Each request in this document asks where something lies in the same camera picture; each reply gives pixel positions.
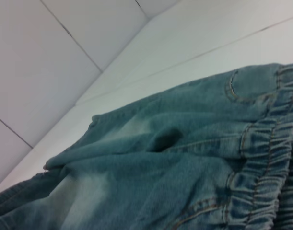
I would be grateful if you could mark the blue denim shorts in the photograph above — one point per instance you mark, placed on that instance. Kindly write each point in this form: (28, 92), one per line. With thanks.
(172, 167)

